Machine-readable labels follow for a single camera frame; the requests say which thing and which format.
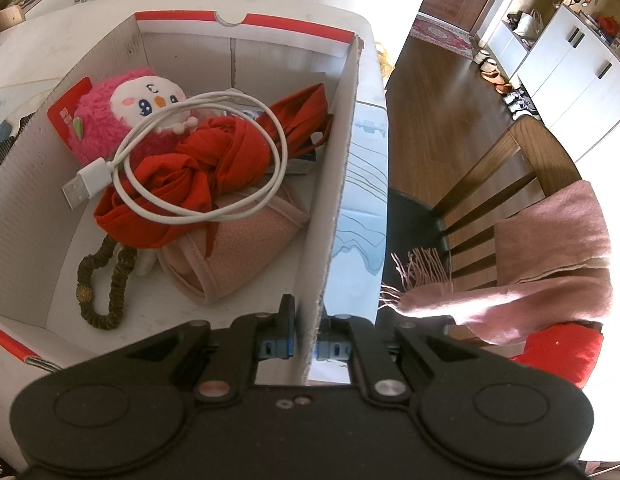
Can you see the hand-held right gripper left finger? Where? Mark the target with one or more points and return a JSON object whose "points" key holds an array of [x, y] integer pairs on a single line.
{"points": [[288, 327]]}

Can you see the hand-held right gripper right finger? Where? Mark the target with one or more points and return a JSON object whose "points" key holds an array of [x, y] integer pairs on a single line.
{"points": [[332, 347]]}

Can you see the pink fleece headband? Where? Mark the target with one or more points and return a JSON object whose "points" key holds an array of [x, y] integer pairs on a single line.
{"points": [[239, 250]]}

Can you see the white tooth-shaped plush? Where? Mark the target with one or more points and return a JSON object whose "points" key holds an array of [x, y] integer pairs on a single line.
{"points": [[145, 262]]}

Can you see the red cloth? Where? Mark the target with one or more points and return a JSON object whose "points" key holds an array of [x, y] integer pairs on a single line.
{"points": [[214, 155]]}

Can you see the brown scrunchie hair band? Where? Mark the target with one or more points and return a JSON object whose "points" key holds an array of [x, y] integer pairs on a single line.
{"points": [[83, 292]]}

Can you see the white cardboard box red trim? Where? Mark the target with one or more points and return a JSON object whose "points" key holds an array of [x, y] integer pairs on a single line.
{"points": [[34, 220]]}

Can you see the pink plush toy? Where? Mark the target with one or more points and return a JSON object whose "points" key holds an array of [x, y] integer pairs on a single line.
{"points": [[99, 115]]}

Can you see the red card tag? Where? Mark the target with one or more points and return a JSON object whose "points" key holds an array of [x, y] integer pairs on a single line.
{"points": [[64, 110]]}

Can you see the blue printed table mat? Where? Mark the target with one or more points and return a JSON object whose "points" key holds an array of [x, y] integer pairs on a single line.
{"points": [[360, 185]]}

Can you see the red cushion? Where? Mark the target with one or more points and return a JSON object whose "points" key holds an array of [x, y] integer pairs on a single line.
{"points": [[565, 355]]}

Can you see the pink fringed scarf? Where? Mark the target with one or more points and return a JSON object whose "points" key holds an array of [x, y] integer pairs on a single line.
{"points": [[550, 240]]}

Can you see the wooden chair with black seat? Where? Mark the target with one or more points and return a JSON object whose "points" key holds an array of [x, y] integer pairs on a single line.
{"points": [[530, 145]]}

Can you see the yellow bag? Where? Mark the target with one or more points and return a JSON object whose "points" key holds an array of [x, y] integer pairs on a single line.
{"points": [[385, 57]]}

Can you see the row of shoes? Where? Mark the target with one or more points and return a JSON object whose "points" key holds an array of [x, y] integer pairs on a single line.
{"points": [[510, 90]]}

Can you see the red patterned rug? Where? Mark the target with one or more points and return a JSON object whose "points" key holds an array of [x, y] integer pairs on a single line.
{"points": [[440, 35]]}

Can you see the grey mesh pouch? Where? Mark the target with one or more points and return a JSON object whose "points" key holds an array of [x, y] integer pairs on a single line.
{"points": [[4, 152]]}

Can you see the white and wood cabinet unit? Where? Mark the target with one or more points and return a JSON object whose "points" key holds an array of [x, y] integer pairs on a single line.
{"points": [[575, 70]]}

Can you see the white tote bag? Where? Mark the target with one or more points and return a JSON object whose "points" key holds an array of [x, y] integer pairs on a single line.
{"points": [[527, 25]]}

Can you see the small wooden box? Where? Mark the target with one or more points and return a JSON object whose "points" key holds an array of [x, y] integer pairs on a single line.
{"points": [[4, 19]]}

